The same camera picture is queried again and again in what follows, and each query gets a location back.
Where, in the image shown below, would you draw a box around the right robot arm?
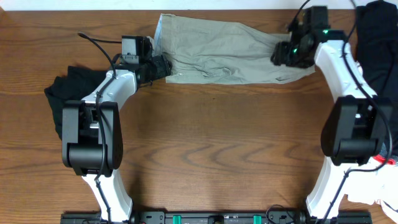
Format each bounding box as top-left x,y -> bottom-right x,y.
266,5 -> 392,223

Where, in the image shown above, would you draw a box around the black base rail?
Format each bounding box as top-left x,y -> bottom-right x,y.
60,209 -> 373,224

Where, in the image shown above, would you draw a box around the black folded polo shirt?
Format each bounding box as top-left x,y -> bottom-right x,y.
44,66 -> 106,139

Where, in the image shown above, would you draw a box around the white crumpled garment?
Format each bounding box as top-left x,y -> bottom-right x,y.
341,60 -> 398,223

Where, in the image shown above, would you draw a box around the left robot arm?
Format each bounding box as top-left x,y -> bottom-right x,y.
60,35 -> 172,223

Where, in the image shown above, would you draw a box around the grey garment with red trim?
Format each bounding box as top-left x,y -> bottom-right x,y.
373,154 -> 397,166

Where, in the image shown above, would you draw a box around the black garment at right edge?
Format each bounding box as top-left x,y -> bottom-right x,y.
356,1 -> 397,151

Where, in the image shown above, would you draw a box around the khaki green shorts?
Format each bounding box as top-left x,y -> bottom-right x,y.
154,14 -> 315,85

